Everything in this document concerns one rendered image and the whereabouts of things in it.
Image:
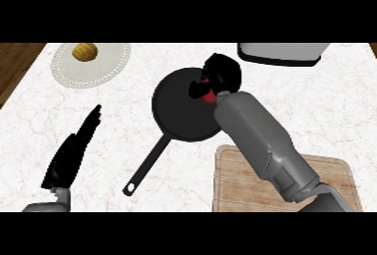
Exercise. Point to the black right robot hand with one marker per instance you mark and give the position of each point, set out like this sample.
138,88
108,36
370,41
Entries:
223,71

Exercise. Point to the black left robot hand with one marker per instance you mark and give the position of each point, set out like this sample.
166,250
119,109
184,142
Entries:
68,159

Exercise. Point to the red tomato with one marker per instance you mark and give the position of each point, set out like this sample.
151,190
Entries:
209,94

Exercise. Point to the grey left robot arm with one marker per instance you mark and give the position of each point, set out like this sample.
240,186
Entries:
52,201

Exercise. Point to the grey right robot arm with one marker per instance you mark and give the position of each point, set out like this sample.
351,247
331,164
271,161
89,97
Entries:
275,149

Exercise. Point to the black frying pan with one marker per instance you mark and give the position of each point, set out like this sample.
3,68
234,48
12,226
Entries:
182,106

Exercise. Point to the wooden cutting board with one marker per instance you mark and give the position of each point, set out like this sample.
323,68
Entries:
235,186

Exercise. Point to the white appliance with black base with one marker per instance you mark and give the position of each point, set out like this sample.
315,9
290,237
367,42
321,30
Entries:
283,51

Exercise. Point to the white round placemat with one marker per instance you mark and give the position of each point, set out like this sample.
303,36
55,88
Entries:
95,73

